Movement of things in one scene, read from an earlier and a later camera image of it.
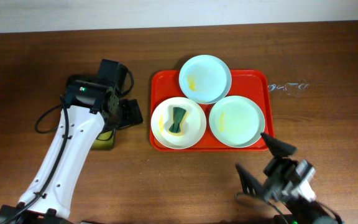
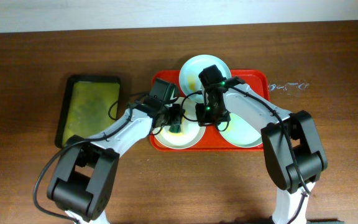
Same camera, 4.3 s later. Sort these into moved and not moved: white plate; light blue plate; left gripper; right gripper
Moved: left gripper; right gripper
Not moved: white plate; light blue plate
